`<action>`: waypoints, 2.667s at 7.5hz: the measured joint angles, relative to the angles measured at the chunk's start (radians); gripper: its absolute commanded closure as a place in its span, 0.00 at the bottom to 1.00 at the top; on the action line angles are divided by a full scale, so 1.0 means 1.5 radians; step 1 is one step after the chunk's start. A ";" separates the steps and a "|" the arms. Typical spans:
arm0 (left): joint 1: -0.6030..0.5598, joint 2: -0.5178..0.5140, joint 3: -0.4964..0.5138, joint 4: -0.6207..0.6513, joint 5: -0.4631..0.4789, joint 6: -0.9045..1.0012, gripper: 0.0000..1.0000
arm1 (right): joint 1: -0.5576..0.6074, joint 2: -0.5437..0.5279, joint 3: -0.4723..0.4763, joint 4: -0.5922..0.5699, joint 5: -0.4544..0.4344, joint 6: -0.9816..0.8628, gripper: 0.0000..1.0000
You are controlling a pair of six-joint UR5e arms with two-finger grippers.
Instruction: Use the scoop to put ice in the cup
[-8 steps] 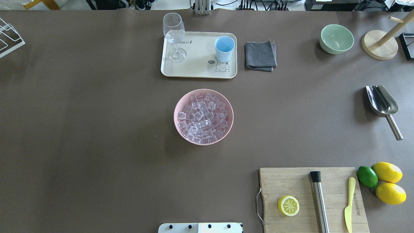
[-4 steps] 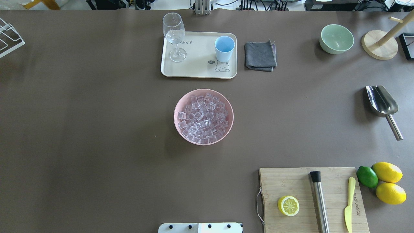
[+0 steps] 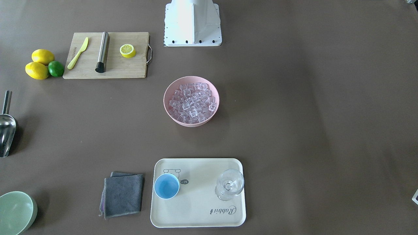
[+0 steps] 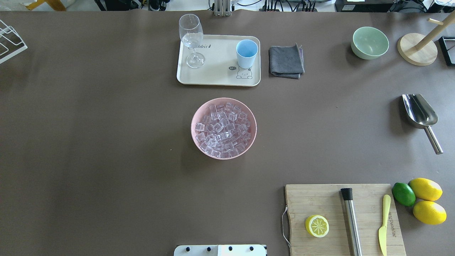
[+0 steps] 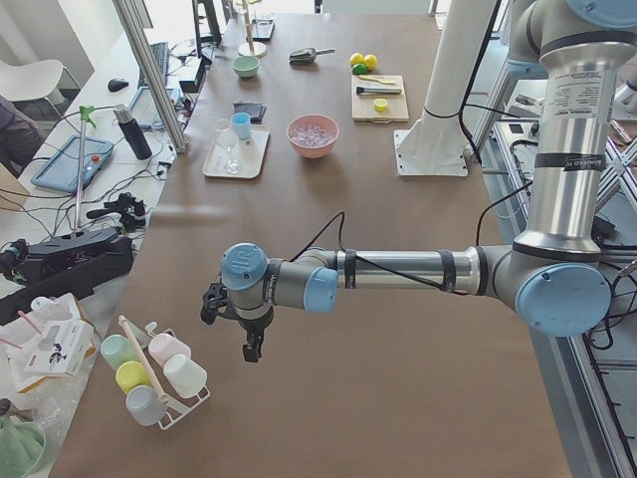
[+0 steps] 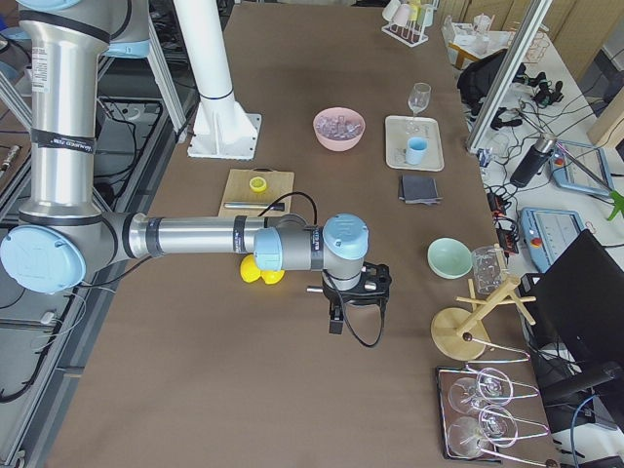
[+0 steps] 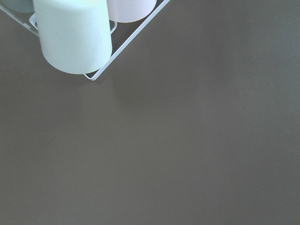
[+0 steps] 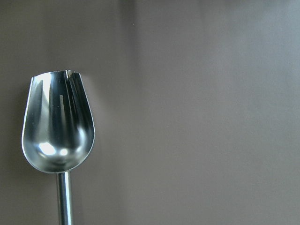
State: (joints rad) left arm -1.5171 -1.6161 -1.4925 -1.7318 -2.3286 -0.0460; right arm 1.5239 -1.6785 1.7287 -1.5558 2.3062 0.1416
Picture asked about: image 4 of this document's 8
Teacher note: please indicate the steel muddler black tip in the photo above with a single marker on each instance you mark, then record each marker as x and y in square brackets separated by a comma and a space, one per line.
[352, 221]

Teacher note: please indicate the light blue plastic cup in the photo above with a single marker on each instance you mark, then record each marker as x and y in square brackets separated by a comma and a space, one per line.
[246, 53]

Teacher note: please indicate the bamboo cutting board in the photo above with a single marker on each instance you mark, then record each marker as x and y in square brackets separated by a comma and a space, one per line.
[304, 200]

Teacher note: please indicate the wooden mug tree stand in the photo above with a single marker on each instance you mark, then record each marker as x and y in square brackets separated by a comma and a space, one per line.
[419, 49]

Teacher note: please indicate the upper yellow lemon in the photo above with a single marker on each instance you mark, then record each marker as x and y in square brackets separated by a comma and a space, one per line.
[426, 189]

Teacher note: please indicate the beige rabbit serving tray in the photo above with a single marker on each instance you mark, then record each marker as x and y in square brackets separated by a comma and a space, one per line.
[221, 67]

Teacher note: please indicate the pink bowl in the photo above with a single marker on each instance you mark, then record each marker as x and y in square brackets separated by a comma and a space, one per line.
[196, 140]

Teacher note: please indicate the green lime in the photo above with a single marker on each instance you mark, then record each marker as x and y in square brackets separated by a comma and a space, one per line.
[404, 194]

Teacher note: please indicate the half lemon slice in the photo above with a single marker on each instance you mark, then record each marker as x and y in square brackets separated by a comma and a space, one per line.
[317, 226]

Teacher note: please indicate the lower yellow lemon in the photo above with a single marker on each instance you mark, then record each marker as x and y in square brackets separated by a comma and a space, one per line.
[429, 212]

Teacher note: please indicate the pile of clear ice cubes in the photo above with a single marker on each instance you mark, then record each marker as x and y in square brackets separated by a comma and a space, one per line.
[224, 129]

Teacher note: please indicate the stainless steel ice scoop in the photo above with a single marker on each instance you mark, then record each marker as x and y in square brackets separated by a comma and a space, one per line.
[422, 116]

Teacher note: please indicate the yellow plastic knife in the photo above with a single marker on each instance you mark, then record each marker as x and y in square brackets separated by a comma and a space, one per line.
[382, 231]

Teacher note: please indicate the white wire rack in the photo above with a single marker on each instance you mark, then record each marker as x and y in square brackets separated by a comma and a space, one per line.
[11, 43]

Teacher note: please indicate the yellow lemon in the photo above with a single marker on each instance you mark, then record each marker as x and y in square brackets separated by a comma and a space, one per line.
[426, 189]
[429, 212]

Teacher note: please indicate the clear wine glass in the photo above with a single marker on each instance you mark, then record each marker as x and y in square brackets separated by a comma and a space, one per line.
[191, 35]

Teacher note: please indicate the grey folded cloth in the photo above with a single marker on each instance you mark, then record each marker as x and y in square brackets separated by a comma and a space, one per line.
[286, 62]

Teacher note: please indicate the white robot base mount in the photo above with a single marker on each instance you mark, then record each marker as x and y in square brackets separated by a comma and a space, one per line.
[221, 250]

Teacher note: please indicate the pale green bowl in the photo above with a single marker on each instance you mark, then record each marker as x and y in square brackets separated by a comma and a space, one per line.
[369, 43]

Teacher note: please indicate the black frame object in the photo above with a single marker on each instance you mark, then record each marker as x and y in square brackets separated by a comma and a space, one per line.
[447, 44]

